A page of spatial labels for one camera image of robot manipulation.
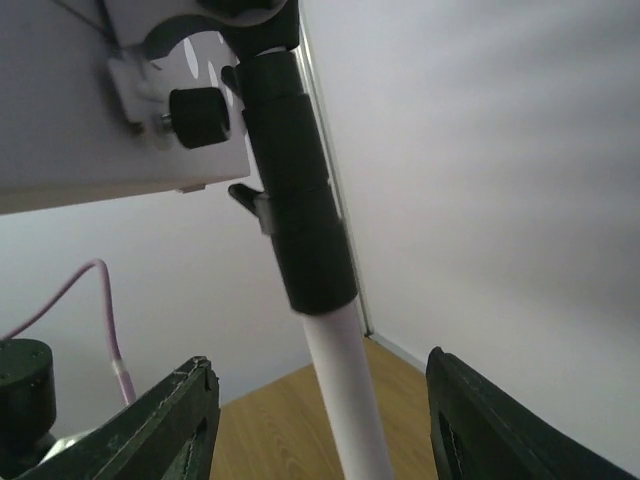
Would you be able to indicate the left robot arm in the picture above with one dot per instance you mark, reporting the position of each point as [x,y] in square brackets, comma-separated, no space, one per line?
[28,405]

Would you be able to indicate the white tripod music stand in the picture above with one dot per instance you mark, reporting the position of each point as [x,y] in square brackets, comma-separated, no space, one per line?
[174,63]

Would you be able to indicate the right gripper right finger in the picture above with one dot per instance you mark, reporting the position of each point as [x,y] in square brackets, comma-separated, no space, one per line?
[478,431]

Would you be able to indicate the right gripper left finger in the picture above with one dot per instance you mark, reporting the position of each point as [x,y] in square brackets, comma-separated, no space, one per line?
[168,433]

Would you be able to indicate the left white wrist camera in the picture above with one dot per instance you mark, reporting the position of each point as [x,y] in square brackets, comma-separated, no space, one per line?
[64,443]

